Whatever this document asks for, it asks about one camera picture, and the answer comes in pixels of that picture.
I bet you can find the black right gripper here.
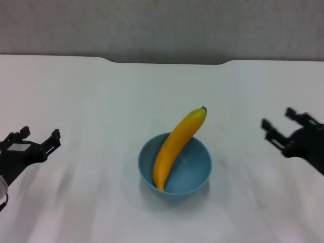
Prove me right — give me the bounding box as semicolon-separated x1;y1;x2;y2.
261;106;324;177

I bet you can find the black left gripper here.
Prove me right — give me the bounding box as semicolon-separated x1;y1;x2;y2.
0;126;62;187

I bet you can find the blue bowl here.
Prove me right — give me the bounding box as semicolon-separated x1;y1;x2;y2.
137;132;213;202

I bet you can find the yellow banana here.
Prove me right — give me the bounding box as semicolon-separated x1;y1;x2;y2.
152;106;209;192

